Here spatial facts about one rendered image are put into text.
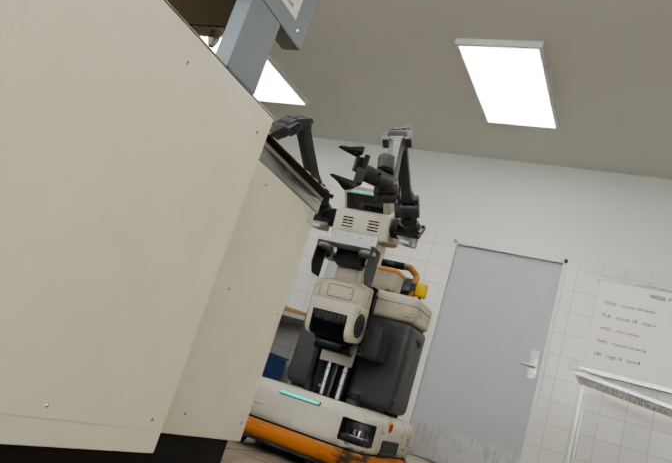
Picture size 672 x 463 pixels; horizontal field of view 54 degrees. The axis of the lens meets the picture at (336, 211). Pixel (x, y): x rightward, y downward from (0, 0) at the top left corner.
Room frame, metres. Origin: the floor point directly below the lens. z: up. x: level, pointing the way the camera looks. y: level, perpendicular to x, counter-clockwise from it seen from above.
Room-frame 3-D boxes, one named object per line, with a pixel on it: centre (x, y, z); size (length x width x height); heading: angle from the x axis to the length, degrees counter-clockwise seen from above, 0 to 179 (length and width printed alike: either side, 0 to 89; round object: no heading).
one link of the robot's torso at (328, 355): (2.88, -0.22, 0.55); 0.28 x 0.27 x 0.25; 62
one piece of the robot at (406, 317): (3.14, -0.29, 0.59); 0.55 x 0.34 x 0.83; 62
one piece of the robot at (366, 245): (2.80, -0.11, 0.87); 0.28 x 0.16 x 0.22; 62
